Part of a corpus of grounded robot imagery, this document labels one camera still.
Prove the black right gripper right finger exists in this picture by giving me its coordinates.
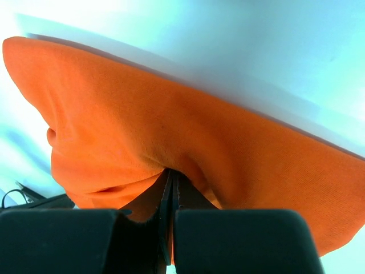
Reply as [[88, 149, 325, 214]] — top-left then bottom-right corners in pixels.
[[172, 172, 324, 274]]

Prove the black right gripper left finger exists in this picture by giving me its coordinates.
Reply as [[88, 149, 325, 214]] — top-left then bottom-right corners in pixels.
[[1, 170, 172, 273]]

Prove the orange t-shirt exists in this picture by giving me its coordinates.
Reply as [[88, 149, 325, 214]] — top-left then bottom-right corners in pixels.
[[2, 37, 364, 256]]

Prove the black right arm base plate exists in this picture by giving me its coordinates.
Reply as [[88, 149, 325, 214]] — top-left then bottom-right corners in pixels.
[[1, 181, 75, 211]]

